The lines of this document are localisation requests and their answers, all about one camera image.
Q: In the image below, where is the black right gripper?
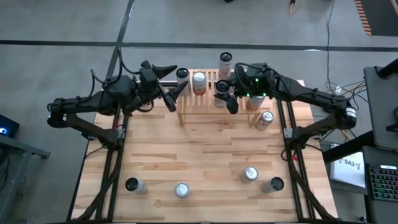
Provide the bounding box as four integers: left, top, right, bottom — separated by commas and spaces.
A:
213, 72, 253, 115

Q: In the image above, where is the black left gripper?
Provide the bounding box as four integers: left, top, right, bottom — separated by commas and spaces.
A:
139, 60, 190, 113

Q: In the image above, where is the pale pink Spindrift can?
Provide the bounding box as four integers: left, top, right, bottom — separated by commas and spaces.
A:
246, 95, 266, 112

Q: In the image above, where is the Spindrift can with fruit emblem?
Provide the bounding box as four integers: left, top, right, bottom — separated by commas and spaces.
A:
192, 70, 208, 96

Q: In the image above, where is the tall Celsius peach can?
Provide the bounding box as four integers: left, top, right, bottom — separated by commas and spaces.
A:
218, 52, 233, 80

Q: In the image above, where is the wooden slatted shelf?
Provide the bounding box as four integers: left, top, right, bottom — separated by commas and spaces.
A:
178, 68, 262, 128

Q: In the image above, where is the pink and silver Spindrift can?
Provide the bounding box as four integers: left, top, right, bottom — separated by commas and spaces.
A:
175, 182, 192, 198

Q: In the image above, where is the black desk support bar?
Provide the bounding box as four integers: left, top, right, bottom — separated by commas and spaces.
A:
322, 130, 374, 163

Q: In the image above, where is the white printed sign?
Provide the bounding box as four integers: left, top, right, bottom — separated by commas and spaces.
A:
329, 151, 367, 189

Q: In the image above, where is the dark grey desk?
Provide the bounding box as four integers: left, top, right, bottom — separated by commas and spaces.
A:
363, 65, 398, 152

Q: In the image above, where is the grey metal stand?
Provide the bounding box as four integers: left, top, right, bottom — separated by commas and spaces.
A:
0, 133, 51, 224

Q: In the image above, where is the black box with blue light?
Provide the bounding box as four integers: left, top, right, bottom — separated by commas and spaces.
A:
0, 114, 20, 139

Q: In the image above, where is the black mat with striped edge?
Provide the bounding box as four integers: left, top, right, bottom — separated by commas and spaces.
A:
353, 0, 398, 37

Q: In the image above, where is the black looped camera cable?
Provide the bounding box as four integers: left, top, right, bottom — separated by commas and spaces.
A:
233, 62, 259, 91
90, 46, 141, 94

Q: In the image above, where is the long black floor cable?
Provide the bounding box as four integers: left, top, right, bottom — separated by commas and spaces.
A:
325, 0, 337, 94

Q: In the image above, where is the black sleeved cable bundle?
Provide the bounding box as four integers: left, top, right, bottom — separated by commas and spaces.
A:
289, 164, 338, 223
73, 146, 127, 223

